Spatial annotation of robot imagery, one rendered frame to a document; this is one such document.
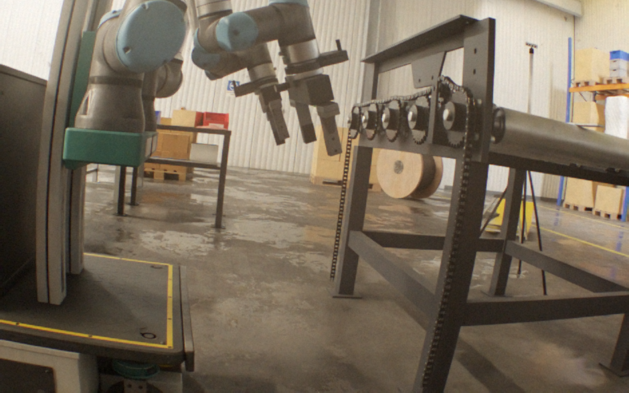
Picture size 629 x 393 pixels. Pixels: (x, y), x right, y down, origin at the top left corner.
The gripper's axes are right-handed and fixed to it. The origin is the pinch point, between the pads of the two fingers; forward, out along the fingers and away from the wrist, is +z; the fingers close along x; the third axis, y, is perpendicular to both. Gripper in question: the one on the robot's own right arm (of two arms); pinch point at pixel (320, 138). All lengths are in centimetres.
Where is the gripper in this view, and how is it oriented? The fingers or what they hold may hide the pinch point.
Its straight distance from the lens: 107.2
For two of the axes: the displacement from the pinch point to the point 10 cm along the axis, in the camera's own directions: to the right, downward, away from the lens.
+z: 2.2, 9.2, 3.3
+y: -9.1, 3.1, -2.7
